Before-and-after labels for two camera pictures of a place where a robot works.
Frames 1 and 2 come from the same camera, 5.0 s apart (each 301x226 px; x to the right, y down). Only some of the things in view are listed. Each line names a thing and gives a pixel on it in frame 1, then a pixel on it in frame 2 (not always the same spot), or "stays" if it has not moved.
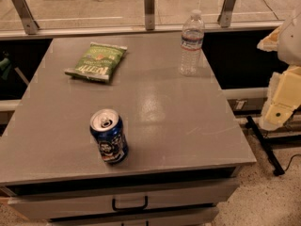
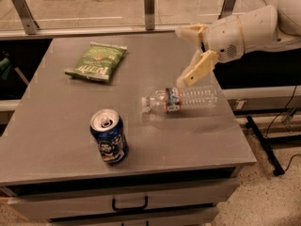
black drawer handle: x=131 y=207 stays
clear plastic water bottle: x=192 y=41 -> x=182 y=99
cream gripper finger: x=270 y=42 -> x=191 y=32
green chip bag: x=98 y=63 stays
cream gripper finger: x=283 y=97 -> x=202 y=64
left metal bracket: x=29 y=23 stays
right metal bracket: x=225 y=16 stays
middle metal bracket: x=150 y=8 stays
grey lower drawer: x=202 y=217 stays
